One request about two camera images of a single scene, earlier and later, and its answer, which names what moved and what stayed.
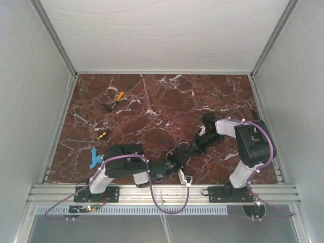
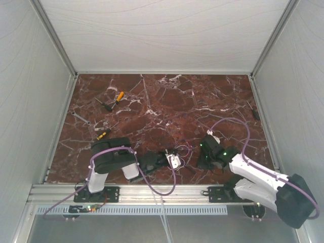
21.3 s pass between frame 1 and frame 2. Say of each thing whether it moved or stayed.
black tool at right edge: stayed
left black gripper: moved
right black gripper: moved
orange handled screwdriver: stayed
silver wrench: stayed
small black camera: stayed
